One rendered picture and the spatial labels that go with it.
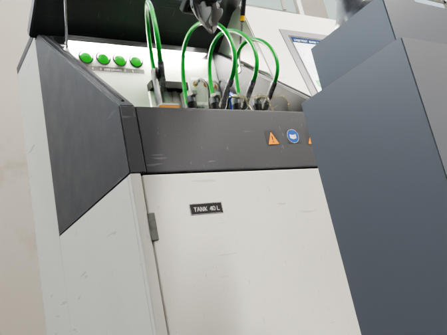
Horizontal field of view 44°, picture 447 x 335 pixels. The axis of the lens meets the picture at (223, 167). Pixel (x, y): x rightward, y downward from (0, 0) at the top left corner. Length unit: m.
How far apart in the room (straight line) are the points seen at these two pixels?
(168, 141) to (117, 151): 0.12
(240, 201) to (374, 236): 0.47
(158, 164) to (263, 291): 0.37
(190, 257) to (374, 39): 0.59
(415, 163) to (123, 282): 0.71
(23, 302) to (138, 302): 2.10
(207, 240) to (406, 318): 0.50
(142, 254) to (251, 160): 0.38
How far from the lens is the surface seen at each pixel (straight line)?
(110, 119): 1.30
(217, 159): 1.31
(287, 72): 1.99
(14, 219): 3.36
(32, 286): 3.30
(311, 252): 1.40
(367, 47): 0.97
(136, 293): 1.22
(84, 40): 1.94
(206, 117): 1.34
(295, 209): 1.40
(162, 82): 1.59
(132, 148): 1.22
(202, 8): 1.64
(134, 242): 1.20
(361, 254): 0.94
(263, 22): 2.13
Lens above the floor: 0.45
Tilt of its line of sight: 15 degrees up
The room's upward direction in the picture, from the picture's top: 12 degrees counter-clockwise
